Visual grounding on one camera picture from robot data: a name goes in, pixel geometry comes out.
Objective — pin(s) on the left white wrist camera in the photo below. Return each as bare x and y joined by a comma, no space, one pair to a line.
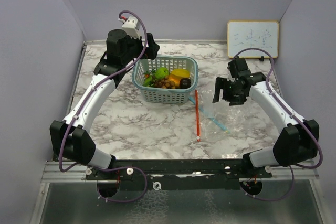
131,26

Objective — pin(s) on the small whiteboard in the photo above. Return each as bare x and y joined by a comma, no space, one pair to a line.
262,34

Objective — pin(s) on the green leafy toy vegetable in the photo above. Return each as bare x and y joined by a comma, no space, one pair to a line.
150,79

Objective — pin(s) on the blue zip clear bag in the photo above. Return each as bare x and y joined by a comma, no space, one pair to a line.
208,113

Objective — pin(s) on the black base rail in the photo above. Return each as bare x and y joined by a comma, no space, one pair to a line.
178,174

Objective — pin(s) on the green toy fruit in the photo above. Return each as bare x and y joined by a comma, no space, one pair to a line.
161,73

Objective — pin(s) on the teal plastic basket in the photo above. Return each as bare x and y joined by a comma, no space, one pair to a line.
158,95

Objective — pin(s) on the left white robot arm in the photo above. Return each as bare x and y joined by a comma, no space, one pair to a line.
70,137

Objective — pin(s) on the brown longan bunch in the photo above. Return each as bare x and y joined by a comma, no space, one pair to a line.
165,84

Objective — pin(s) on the orange zip clear bag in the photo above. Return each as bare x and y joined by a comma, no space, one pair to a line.
203,103

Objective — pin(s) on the yellow toy fruit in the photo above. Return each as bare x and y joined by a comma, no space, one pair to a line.
177,74

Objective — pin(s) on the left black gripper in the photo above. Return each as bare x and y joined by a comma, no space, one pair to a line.
151,49

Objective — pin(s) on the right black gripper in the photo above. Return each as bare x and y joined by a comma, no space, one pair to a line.
221,83

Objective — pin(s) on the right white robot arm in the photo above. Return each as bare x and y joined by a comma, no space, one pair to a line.
298,137

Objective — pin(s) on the dark purple toy fruit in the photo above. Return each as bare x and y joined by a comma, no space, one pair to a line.
185,83

